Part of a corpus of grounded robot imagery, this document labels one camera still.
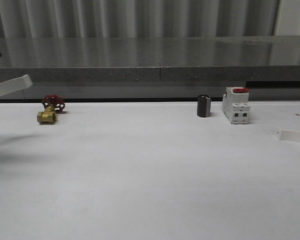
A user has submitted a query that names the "white half pipe clamp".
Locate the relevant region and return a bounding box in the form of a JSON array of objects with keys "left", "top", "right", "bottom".
[
  {"left": 274, "top": 127, "right": 300, "bottom": 143},
  {"left": 0, "top": 74, "right": 33, "bottom": 97}
]

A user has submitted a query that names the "grey pleated curtain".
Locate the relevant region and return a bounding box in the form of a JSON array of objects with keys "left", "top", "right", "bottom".
[{"left": 0, "top": 0, "right": 300, "bottom": 40}]

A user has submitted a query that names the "brass valve red handwheel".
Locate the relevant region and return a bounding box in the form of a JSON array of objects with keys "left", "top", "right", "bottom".
[{"left": 37, "top": 94, "right": 66, "bottom": 124}]

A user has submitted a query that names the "dark brown cylindrical capacitor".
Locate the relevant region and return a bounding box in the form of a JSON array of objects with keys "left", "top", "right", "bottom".
[{"left": 197, "top": 95, "right": 212, "bottom": 118}]

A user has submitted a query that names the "grey stone counter shelf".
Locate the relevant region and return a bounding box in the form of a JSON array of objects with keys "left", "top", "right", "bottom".
[{"left": 0, "top": 35, "right": 300, "bottom": 101}]

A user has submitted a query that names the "white circuit breaker red switch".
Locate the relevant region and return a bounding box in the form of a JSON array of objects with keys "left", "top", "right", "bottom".
[{"left": 222, "top": 86, "right": 251, "bottom": 125}]

